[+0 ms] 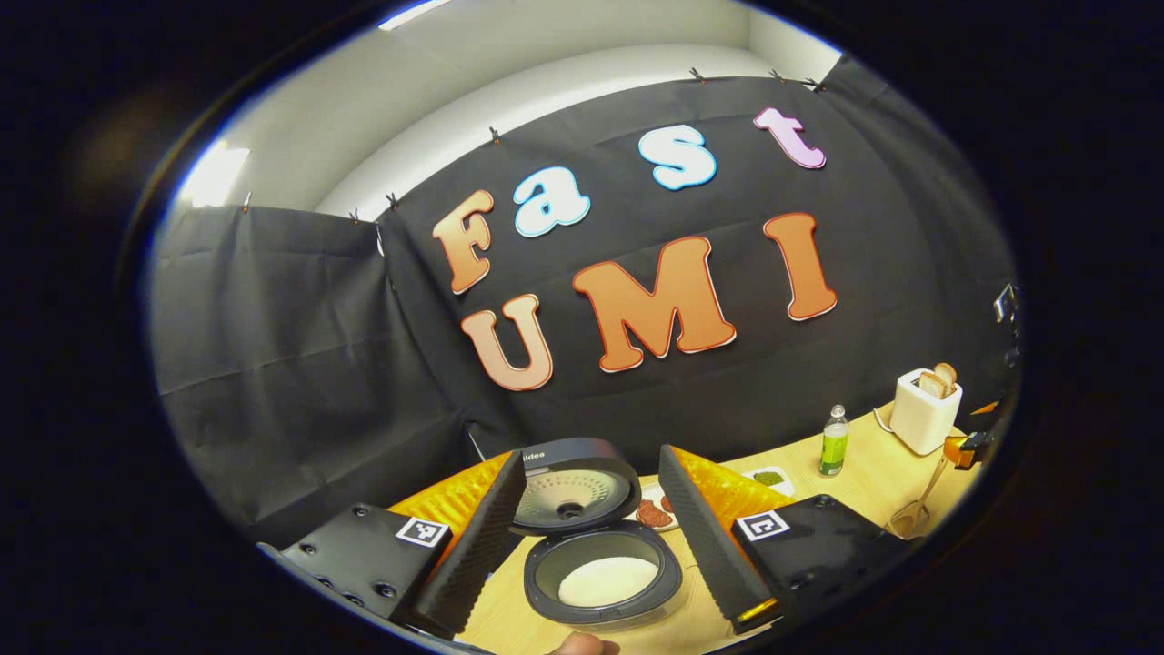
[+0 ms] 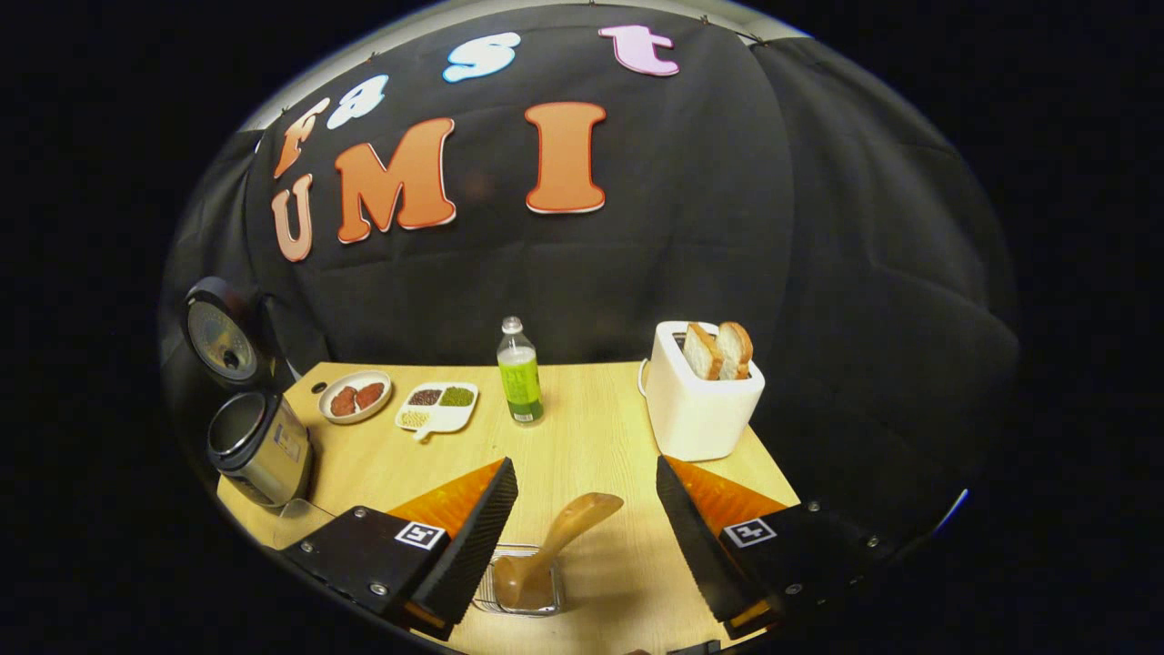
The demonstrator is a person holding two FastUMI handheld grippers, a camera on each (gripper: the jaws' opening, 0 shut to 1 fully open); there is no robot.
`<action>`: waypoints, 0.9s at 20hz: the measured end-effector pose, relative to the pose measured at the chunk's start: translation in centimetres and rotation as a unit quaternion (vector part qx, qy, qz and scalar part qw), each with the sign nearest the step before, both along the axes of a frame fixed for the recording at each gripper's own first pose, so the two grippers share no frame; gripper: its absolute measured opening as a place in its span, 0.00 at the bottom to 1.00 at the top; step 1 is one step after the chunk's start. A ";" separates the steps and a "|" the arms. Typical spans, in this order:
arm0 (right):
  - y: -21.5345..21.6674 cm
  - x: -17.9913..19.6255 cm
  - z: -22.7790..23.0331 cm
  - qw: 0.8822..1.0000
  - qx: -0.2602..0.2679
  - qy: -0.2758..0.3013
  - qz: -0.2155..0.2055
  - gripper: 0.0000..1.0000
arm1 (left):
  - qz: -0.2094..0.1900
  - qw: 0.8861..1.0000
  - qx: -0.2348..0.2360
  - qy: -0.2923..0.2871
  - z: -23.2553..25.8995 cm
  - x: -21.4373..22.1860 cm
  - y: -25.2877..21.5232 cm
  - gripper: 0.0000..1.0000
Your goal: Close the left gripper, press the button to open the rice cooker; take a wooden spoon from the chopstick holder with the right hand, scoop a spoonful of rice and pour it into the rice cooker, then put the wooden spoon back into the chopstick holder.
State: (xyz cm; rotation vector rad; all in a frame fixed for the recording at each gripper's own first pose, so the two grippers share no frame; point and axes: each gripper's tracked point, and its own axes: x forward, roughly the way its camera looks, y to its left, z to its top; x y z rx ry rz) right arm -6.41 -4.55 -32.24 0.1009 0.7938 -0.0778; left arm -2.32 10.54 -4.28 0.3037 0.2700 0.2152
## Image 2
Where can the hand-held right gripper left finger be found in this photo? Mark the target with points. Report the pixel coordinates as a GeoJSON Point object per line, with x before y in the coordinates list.
{"type": "Point", "coordinates": [482, 546]}

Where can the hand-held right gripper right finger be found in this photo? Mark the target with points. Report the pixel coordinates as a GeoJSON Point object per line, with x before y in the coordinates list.
{"type": "Point", "coordinates": [696, 546]}

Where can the wooden spoon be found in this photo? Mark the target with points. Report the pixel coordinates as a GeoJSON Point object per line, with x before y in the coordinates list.
{"type": "Point", "coordinates": [573, 523]}

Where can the silver black rice cooker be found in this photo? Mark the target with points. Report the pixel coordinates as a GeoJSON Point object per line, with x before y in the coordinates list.
{"type": "Point", "coordinates": [273, 455]}

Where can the white toaster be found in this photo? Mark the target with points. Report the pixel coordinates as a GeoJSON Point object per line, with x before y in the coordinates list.
{"type": "Point", "coordinates": [700, 418]}

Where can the white divided dish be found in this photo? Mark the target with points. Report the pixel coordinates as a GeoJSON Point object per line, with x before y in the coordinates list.
{"type": "Point", "coordinates": [446, 411]}

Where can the green drink bottle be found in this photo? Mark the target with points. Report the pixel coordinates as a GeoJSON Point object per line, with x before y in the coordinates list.
{"type": "Point", "coordinates": [520, 382]}

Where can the white oval plate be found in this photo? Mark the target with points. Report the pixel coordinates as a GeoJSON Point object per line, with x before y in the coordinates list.
{"type": "Point", "coordinates": [377, 411]}

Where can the red meat piece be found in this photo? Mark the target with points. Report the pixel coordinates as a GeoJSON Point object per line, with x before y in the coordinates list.
{"type": "Point", "coordinates": [370, 396]}
{"type": "Point", "coordinates": [344, 402]}

